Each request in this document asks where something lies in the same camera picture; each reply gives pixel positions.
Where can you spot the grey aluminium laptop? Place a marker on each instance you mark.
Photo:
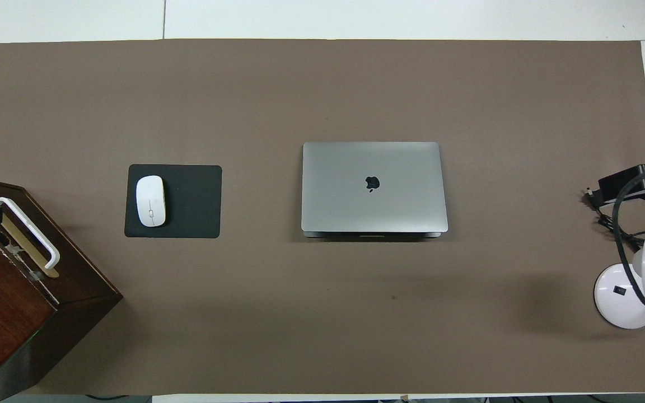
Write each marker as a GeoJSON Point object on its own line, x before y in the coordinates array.
{"type": "Point", "coordinates": [373, 207]}

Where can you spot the dark brown wooden box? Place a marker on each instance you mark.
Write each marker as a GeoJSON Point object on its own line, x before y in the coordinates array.
{"type": "Point", "coordinates": [3, 313]}

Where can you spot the white desk lamp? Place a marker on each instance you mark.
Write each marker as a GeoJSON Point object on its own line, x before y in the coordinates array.
{"type": "Point", "coordinates": [616, 305]}

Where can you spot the white computer mouse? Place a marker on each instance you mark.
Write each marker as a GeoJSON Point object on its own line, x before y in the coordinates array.
{"type": "Point", "coordinates": [150, 201]}

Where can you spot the black mouse pad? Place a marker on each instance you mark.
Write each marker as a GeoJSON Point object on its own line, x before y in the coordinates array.
{"type": "Point", "coordinates": [194, 201]}

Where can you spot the brown table mat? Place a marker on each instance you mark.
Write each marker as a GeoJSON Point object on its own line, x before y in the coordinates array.
{"type": "Point", "coordinates": [322, 313]}

